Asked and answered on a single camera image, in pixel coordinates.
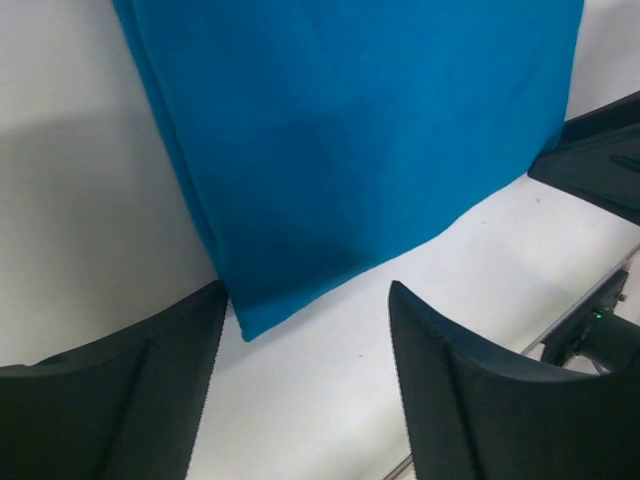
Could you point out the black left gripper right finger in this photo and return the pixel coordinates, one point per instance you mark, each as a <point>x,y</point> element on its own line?
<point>500,400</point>

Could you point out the blue t shirt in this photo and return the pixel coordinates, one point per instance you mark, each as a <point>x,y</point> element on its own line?
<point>315,140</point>

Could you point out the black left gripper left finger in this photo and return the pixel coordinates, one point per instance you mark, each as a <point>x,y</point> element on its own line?
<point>127,406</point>

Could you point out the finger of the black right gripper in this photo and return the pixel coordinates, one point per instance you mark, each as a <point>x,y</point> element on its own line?
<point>597,159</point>

